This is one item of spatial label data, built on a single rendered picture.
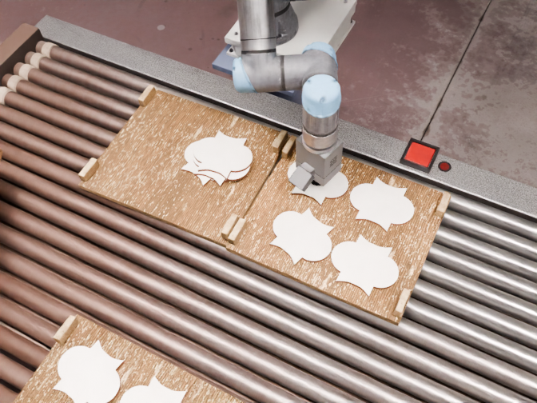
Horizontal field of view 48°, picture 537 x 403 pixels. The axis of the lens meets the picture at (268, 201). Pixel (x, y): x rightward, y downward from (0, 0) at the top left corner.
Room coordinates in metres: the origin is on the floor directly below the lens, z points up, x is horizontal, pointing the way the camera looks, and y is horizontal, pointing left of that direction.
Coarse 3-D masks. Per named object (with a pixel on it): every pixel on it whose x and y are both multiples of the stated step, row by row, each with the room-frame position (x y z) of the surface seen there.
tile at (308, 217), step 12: (288, 216) 0.72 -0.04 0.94; (300, 216) 0.72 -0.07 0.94; (312, 216) 0.72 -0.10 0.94; (276, 228) 0.69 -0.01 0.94; (288, 228) 0.69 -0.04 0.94; (300, 228) 0.69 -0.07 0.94; (312, 228) 0.68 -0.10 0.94; (324, 228) 0.68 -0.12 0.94; (276, 240) 0.66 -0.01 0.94; (288, 240) 0.66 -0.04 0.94; (300, 240) 0.66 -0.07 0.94; (312, 240) 0.65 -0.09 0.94; (324, 240) 0.65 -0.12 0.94; (288, 252) 0.63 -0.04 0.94; (300, 252) 0.63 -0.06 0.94; (312, 252) 0.62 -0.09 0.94; (324, 252) 0.62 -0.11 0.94
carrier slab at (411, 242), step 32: (288, 160) 0.89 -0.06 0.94; (352, 160) 0.87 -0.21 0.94; (288, 192) 0.79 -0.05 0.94; (416, 192) 0.76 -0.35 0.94; (256, 224) 0.71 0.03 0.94; (352, 224) 0.69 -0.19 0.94; (416, 224) 0.68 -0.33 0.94; (256, 256) 0.63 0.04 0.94; (288, 256) 0.62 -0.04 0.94; (416, 256) 0.60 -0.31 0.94; (320, 288) 0.54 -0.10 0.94; (352, 288) 0.53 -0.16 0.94; (384, 320) 0.46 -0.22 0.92
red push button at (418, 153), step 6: (414, 144) 0.91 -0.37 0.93; (408, 150) 0.89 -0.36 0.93; (414, 150) 0.89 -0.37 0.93; (420, 150) 0.89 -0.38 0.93; (426, 150) 0.89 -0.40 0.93; (432, 150) 0.89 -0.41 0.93; (408, 156) 0.88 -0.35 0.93; (414, 156) 0.87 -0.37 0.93; (420, 156) 0.87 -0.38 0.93; (426, 156) 0.87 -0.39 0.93; (432, 156) 0.87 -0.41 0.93; (420, 162) 0.85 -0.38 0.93; (426, 162) 0.85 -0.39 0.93
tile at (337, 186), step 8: (288, 176) 0.83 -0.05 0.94; (336, 176) 0.82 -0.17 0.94; (344, 176) 0.82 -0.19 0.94; (328, 184) 0.80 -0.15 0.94; (336, 184) 0.80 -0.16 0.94; (344, 184) 0.80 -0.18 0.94; (296, 192) 0.79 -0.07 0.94; (304, 192) 0.78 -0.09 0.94; (312, 192) 0.78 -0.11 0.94; (320, 192) 0.78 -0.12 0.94; (328, 192) 0.78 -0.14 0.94; (336, 192) 0.78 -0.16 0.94; (344, 192) 0.77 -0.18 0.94; (320, 200) 0.76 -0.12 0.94
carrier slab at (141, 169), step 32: (160, 96) 1.14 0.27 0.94; (128, 128) 1.03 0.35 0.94; (160, 128) 1.02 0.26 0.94; (192, 128) 1.01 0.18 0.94; (224, 128) 1.01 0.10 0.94; (256, 128) 1.00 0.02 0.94; (128, 160) 0.93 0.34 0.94; (160, 160) 0.92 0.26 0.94; (256, 160) 0.90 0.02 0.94; (96, 192) 0.84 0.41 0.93; (128, 192) 0.83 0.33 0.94; (160, 192) 0.82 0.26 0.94; (192, 192) 0.82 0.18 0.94; (224, 192) 0.81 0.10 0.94; (256, 192) 0.80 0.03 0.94; (192, 224) 0.73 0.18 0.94; (224, 224) 0.72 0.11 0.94
